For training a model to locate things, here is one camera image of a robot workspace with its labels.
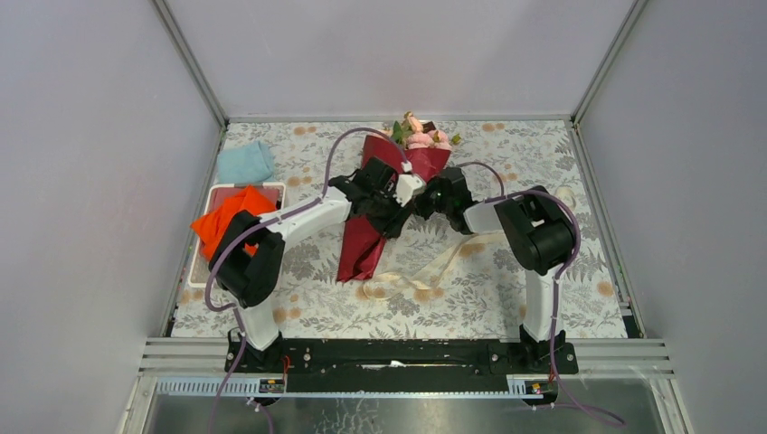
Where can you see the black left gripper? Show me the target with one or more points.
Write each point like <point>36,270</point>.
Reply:
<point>391,228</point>

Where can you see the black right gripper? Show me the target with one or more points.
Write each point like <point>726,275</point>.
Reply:
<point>420,204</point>

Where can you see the dark red wrapping paper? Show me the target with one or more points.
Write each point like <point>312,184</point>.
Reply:
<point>362,248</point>

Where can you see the cream ribbon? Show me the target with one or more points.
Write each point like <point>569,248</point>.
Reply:
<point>431,269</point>

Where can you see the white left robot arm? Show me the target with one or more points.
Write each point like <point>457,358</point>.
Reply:
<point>247,262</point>

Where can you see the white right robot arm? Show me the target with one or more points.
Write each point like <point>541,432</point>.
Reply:
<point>541,323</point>

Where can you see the floral patterned table mat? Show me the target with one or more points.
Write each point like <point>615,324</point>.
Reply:
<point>484,296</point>

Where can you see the white perforated plastic basket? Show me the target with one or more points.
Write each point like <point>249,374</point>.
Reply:
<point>198,271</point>

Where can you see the light blue cloth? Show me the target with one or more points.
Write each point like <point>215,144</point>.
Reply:
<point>249,164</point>

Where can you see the orange cloth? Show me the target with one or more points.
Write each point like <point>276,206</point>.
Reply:
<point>227,202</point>

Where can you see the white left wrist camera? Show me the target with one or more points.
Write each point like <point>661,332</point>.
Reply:
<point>408,185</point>

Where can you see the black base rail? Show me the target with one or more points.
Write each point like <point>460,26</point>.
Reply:
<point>408,365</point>

